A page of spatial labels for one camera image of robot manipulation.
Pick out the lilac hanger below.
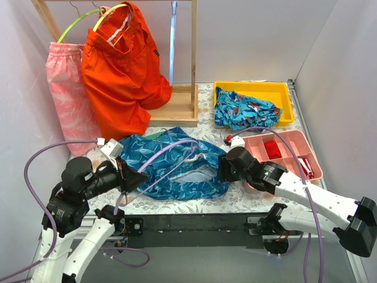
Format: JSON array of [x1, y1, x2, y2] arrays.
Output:
[[113, 139, 199, 215]]

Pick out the dark blue shark shorts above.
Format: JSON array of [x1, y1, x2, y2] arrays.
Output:
[[120, 127, 229, 200]]

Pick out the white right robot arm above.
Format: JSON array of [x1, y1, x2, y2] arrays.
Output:
[[217, 147, 376, 258]]

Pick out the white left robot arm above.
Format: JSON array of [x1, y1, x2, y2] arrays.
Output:
[[31, 157, 148, 282]]

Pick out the light blue patterned shorts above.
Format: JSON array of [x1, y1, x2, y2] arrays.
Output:
[[214, 87, 283, 131]]

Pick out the orange shorts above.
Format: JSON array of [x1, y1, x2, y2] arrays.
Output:
[[82, 2, 172, 140]]

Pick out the pink patterned shorts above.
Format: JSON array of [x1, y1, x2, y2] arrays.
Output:
[[45, 42, 101, 141]]

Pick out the yellow hanger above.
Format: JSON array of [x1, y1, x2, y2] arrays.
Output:
[[92, 4, 128, 32]]

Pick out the green hanger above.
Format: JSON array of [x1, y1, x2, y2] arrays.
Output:
[[56, 7, 106, 44]]

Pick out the light blue hanger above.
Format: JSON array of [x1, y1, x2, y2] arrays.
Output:
[[169, 1, 177, 85]]

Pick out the red rolled cloth rear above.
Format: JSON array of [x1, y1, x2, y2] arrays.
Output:
[[264, 140, 282, 159]]

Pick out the pink divided tray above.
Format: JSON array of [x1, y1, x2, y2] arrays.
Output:
[[237, 129, 323, 194]]

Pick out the green folded cloth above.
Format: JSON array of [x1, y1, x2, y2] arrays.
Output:
[[144, 131, 164, 140]]

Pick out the red white striped cloth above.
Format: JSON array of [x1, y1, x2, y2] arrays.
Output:
[[298, 157, 314, 179]]

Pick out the wooden clothes rack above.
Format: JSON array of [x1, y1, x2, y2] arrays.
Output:
[[32, 1, 198, 127]]

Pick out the yellow plastic bin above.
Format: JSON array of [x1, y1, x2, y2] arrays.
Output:
[[213, 81, 295, 127]]

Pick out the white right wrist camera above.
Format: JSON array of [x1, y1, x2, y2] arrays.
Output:
[[224, 135, 245, 150]]

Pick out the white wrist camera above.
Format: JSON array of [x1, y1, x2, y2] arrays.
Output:
[[100, 139, 123, 166], [224, 135, 245, 150]]

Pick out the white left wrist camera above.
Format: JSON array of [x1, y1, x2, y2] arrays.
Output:
[[100, 139, 123, 166]]

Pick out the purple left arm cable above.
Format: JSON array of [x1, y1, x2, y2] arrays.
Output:
[[0, 140, 150, 283]]

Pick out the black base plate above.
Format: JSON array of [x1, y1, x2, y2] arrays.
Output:
[[122, 212, 267, 248]]

